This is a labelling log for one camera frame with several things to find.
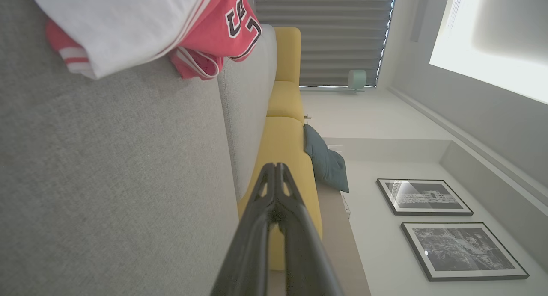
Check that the teal throw cushion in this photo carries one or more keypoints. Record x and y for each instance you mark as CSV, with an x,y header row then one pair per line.
x,y
327,163

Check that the black framed monochrome picture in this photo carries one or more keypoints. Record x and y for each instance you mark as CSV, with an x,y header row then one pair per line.
x,y
424,196
462,250

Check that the red and white sports jersey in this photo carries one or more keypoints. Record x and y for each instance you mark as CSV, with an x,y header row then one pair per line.
x,y
128,26

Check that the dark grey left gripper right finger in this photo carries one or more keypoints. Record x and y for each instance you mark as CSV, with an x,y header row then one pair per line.
x,y
306,261

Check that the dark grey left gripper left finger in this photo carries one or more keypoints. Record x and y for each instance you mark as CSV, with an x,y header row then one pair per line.
x,y
252,244

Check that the grey fabric sofa chaise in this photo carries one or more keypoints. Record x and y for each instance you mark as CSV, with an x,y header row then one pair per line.
x,y
107,180

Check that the grey pleated curtains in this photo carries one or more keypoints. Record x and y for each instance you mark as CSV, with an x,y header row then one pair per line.
x,y
338,35

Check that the yellow and grey sofa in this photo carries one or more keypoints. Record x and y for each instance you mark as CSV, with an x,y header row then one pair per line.
x,y
282,142

